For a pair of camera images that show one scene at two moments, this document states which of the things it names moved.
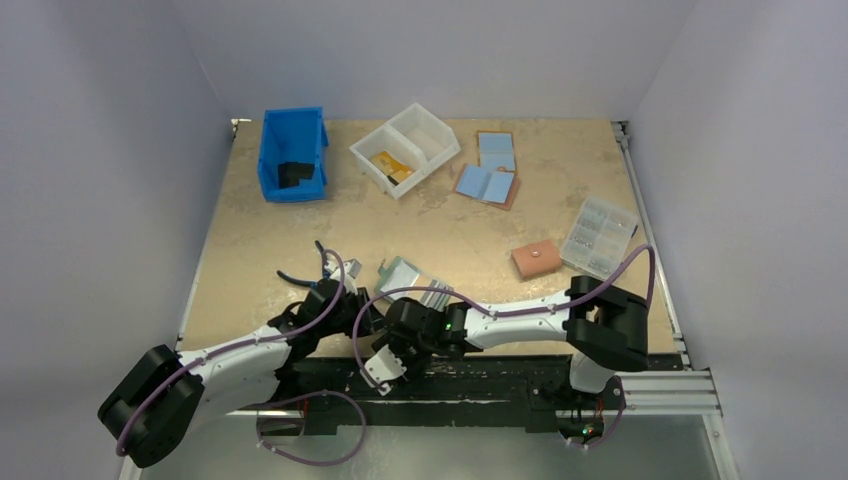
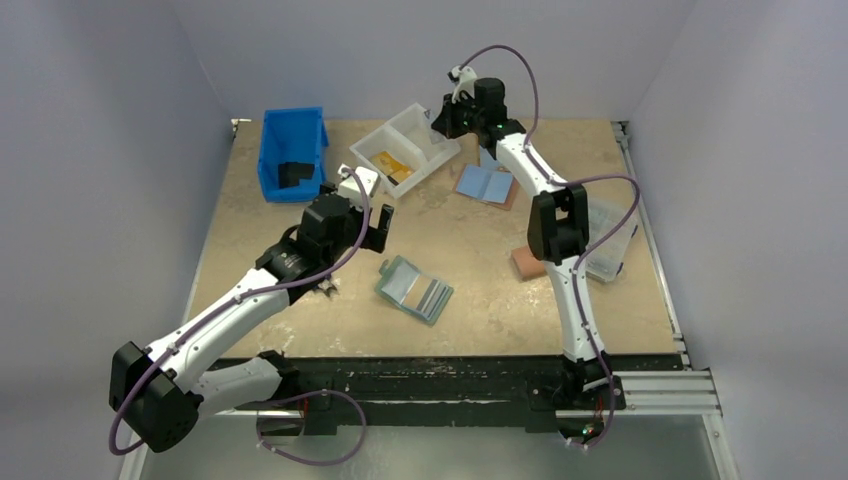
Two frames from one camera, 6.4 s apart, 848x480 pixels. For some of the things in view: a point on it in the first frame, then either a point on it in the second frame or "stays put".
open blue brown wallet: [494, 180] stays put
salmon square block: [536, 259] stays put
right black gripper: [390, 329] -> [448, 121]
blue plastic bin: [290, 166] stays put
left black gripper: [370, 321] -> [374, 236]
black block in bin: [290, 173] stays put
